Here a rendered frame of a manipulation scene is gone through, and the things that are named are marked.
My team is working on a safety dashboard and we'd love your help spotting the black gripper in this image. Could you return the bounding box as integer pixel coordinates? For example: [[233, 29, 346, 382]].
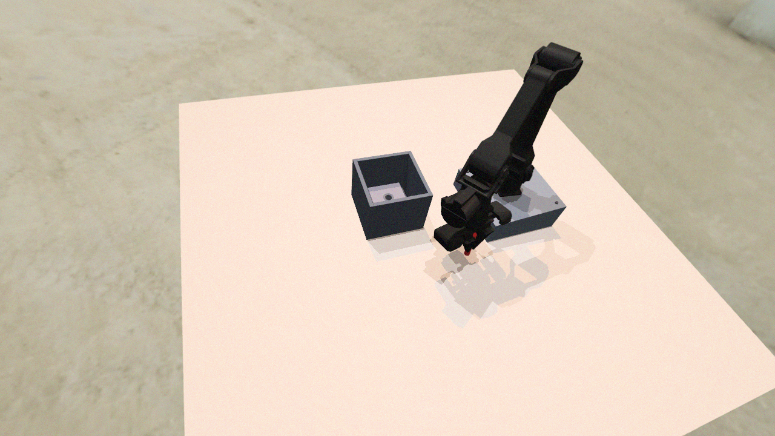
[[434, 201, 512, 253]]

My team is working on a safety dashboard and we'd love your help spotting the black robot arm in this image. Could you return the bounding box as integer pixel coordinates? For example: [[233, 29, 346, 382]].
[[441, 42, 583, 228]]

